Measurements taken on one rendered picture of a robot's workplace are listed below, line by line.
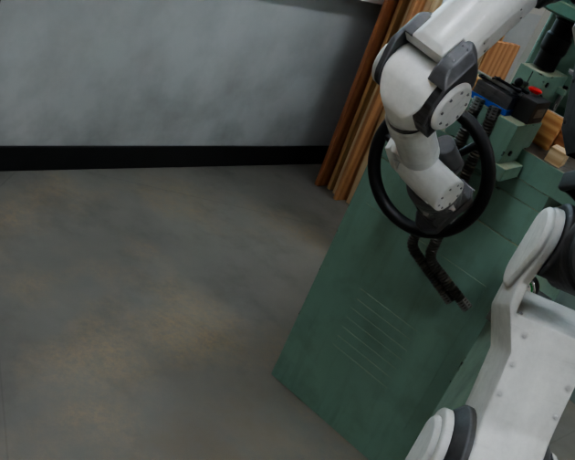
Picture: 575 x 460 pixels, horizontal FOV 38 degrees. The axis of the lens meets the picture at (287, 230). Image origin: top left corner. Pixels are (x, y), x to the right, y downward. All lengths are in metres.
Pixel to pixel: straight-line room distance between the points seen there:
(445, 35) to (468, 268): 0.87
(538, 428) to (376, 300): 0.87
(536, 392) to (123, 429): 1.06
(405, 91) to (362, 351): 1.07
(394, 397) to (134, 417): 0.63
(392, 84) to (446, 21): 0.11
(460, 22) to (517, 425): 0.57
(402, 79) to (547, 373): 0.47
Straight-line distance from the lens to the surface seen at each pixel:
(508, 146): 1.75
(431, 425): 1.29
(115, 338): 2.25
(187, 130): 3.18
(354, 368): 2.15
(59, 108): 2.84
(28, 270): 2.41
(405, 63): 1.18
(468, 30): 1.17
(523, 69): 1.96
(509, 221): 1.87
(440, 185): 1.38
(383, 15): 3.37
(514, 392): 1.25
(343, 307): 2.12
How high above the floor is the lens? 1.35
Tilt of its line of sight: 26 degrees down
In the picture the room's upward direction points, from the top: 23 degrees clockwise
